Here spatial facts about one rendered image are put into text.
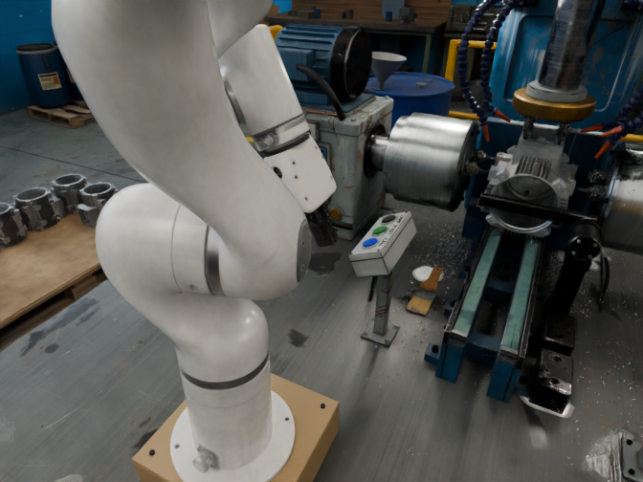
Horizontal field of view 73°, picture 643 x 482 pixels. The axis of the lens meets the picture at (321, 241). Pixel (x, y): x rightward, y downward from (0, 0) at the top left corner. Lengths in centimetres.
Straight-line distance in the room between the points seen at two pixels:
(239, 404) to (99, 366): 51
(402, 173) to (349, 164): 15
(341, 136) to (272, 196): 79
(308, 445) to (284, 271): 38
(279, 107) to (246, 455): 49
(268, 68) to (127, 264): 32
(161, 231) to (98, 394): 59
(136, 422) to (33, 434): 18
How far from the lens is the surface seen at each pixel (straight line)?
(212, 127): 35
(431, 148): 116
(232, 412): 62
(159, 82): 31
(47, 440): 98
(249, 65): 63
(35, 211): 305
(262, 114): 63
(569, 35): 116
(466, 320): 92
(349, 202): 126
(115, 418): 96
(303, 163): 65
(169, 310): 53
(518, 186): 136
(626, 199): 115
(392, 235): 84
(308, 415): 78
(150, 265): 48
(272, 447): 74
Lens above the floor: 152
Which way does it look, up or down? 33 degrees down
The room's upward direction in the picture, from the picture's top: straight up
